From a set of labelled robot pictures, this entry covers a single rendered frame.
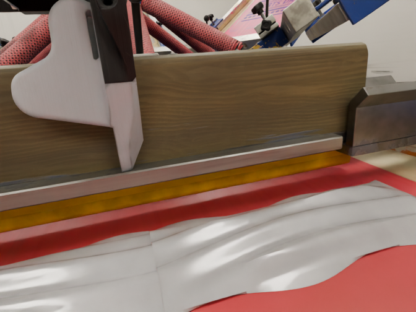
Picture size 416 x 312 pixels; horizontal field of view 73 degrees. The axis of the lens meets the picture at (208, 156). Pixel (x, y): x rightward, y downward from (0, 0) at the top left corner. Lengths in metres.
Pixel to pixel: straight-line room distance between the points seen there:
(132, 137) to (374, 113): 0.18
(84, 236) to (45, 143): 0.06
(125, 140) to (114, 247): 0.06
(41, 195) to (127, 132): 0.06
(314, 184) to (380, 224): 0.07
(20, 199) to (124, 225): 0.06
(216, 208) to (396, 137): 0.16
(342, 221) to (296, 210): 0.03
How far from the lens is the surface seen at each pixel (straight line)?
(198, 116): 0.18
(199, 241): 0.16
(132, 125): 0.16
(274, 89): 0.20
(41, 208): 0.21
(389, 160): 0.31
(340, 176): 0.26
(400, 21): 2.64
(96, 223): 0.21
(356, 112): 0.23
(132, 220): 0.20
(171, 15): 0.88
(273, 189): 0.23
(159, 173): 0.17
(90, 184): 0.18
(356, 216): 0.19
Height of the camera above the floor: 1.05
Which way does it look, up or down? 18 degrees down
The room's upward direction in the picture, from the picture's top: 4 degrees counter-clockwise
